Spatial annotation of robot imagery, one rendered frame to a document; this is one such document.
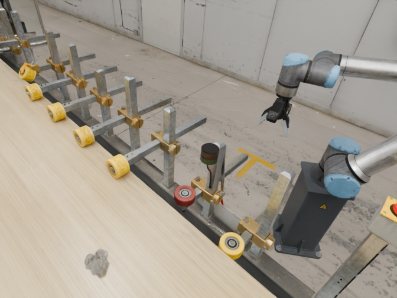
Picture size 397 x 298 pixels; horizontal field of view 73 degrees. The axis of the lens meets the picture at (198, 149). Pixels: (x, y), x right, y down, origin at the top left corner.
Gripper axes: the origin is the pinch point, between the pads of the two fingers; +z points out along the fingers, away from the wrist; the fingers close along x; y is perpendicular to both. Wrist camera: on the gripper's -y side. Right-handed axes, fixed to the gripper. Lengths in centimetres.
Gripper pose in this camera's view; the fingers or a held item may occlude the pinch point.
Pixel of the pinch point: (271, 132)
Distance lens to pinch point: 134.1
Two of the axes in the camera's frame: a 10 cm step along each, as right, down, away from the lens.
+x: -7.9, -4.4, 4.3
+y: 6.1, -4.7, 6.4
